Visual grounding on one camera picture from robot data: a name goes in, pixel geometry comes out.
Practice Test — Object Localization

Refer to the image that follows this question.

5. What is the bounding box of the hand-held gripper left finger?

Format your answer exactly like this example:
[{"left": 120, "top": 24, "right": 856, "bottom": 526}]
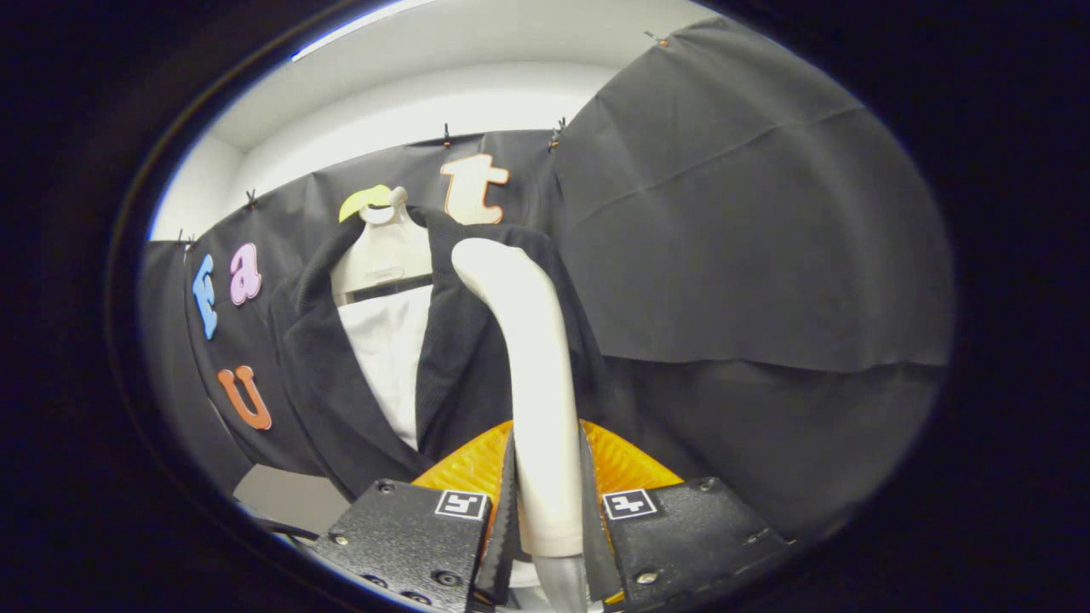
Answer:
[{"left": 311, "top": 419, "right": 518, "bottom": 613}]

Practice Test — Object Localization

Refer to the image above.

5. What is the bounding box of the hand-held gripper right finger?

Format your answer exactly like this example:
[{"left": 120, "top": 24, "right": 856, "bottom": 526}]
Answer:
[{"left": 578, "top": 419, "right": 790, "bottom": 613}]

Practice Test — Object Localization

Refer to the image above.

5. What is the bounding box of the white garment steamer hose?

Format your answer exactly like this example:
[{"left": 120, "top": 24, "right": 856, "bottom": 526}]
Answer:
[{"left": 532, "top": 553, "right": 590, "bottom": 613}]

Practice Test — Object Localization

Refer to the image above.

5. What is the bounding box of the white garment steamer head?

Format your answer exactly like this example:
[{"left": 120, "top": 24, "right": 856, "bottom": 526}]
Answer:
[{"left": 450, "top": 238, "right": 587, "bottom": 559}]

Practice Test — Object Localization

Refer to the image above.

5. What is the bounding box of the black jacket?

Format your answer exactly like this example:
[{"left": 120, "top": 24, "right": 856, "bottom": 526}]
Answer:
[{"left": 271, "top": 204, "right": 614, "bottom": 503}]

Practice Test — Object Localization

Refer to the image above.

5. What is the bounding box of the grey cabinet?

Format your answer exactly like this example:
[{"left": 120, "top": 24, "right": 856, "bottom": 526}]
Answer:
[{"left": 232, "top": 464, "right": 350, "bottom": 537}]

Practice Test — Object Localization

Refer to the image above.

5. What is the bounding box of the black backdrop cloth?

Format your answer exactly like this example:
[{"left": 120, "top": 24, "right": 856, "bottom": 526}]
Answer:
[{"left": 136, "top": 17, "right": 955, "bottom": 541}]

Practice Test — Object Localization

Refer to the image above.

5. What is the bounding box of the row of black clips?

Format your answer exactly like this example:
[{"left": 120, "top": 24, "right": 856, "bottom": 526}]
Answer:
[{"left": 175, "top": 30, "right": 669, "bottom": 252}]

